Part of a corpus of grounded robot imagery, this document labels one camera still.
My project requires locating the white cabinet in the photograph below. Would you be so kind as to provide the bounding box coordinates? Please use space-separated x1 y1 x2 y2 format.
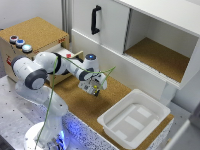
69 0 200 108

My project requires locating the white sliding door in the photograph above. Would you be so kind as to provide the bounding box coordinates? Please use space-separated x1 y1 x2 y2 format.
71 0 131 56

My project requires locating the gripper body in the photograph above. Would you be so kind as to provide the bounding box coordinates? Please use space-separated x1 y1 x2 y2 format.
77 73 108 96

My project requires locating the yellow block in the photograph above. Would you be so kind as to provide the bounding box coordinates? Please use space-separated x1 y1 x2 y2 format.
92 85 100 93

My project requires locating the green button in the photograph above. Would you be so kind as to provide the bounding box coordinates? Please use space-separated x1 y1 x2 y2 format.
21 43 34 54

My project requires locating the green cable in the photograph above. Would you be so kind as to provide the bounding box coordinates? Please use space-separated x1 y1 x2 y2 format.
34 54 117 150

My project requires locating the red button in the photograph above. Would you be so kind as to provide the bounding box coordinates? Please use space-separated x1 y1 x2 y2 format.
9 35 19 45

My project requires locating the wooden drawer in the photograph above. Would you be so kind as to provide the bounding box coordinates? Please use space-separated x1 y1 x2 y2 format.
41 49 85 85

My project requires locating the wooden drawer box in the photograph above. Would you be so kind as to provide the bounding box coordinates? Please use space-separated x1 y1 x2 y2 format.
0 16 71 92

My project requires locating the blue button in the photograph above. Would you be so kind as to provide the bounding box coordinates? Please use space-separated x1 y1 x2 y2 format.
15 38 26 49

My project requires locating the white plastic box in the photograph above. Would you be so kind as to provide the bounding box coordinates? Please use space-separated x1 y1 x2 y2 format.
96 88 172 150

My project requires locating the black door handle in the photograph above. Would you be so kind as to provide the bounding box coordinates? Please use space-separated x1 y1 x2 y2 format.
90 4 102 36

